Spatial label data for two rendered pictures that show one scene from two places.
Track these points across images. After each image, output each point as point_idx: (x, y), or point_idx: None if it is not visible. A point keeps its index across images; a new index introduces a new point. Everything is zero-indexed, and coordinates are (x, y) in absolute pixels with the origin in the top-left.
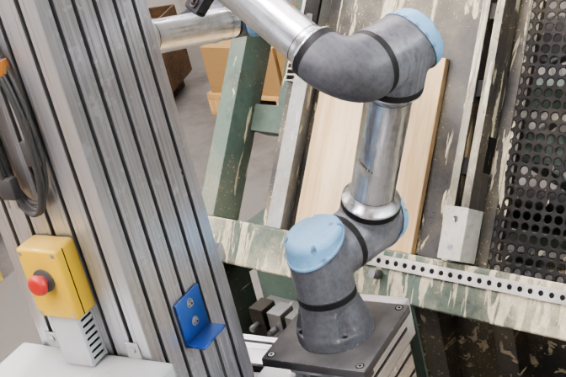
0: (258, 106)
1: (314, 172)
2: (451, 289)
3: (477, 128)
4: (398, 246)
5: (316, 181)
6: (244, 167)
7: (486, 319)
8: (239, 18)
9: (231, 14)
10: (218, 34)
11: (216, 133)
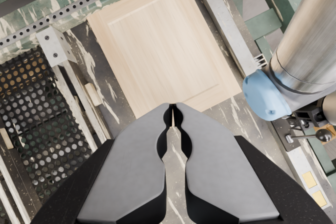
0: (278, 25)
1: (191, 14)
2: (36, 16)
3: (79, 116)
4: (97, 15)
5: (185, 10)
6: None
7: (4, 17)
8: (283, 82)
9: (302, 80)
10: (293, 27)
11: None
